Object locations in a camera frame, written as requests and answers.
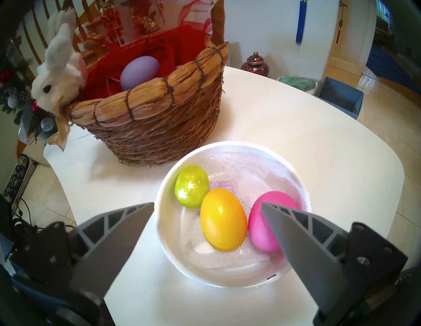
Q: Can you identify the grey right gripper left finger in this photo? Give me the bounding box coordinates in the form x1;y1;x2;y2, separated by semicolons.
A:
12;202;155;298

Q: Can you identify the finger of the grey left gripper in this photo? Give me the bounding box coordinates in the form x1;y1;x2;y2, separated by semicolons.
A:
18;104;34;145

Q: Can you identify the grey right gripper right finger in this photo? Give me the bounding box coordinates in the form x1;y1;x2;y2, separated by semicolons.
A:
261;202;408;318

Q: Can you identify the pink easter egg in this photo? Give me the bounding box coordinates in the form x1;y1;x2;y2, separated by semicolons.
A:
248;191;298;252

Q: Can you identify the yellow easter egg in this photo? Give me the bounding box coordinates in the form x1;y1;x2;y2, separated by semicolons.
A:
200;188;248;252

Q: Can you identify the purple easter egg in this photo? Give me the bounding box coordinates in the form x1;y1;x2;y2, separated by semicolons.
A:
120;56;161;91

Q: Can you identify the green glitter easter egg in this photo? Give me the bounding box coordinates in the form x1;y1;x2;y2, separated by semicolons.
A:
174;165;210;208

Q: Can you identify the red tissue basket lining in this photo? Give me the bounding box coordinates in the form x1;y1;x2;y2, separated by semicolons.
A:
82;0;214;101

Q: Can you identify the decorated green christmas garland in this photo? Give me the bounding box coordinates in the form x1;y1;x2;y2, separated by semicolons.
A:
0;56;60;142

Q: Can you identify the tan burlap bow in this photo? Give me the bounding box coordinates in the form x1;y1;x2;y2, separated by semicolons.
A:
48;99;71;151

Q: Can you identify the small white plush bunny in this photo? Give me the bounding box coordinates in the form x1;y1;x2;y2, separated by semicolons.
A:
31;23;88;115

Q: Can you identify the small patterned rug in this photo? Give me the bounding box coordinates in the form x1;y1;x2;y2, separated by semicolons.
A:
3;154;37;214

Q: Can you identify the white round bowl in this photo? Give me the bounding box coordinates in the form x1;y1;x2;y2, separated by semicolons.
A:
155;141;312;289

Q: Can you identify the wooden stair railing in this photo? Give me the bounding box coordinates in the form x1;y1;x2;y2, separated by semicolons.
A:
13;0;109;76

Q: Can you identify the large white plush bunny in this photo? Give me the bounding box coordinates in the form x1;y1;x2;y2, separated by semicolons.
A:
48;7;78;33

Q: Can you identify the red nutcracker figure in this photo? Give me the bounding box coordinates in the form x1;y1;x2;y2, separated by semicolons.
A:
99;0;115;32

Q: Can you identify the blue open box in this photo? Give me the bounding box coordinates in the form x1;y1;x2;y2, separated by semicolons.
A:
313;77;364;120

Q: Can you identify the green stone on white stand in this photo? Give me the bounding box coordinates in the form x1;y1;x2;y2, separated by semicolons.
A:
279;75;318;94

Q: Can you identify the red black lidded jar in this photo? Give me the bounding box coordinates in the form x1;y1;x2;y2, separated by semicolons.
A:
241;52;269;77

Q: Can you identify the blue floor rug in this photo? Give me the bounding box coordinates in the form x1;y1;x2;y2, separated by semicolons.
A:
366;46;421;96

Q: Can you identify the red knot tassel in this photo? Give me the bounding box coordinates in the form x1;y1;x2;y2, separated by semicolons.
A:
335;0;347;44

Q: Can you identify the blue vase tassel ornament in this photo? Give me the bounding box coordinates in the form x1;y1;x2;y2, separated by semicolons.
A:
295;0;308;46

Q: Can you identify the brown wicker handle basket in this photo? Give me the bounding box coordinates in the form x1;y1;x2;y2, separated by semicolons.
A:
64;0;229;166

